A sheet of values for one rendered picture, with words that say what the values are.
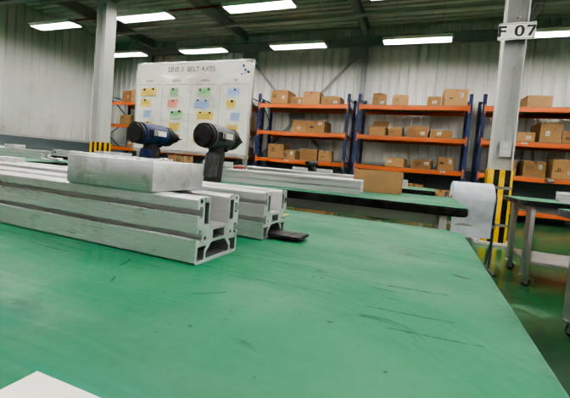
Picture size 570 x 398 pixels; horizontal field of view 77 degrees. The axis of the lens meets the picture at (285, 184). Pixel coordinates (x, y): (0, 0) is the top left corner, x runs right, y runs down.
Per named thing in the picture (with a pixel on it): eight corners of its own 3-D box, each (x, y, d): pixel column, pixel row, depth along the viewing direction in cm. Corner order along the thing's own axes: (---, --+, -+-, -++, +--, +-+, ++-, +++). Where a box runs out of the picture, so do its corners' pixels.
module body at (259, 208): (-16, 193, 92) (-15, 159, 92) (25, 191, 102) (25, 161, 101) (261, 240, 62) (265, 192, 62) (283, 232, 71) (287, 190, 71)
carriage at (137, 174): (65, 199, 52) (67, 153, 52) (125, 196, 63) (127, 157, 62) (150, 213, 46) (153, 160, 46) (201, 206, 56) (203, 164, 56)
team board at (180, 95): (114, 232, 403) (123, 57, 392) (146, 227, 449) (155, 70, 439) (229, 255, 348) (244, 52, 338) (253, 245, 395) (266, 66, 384)
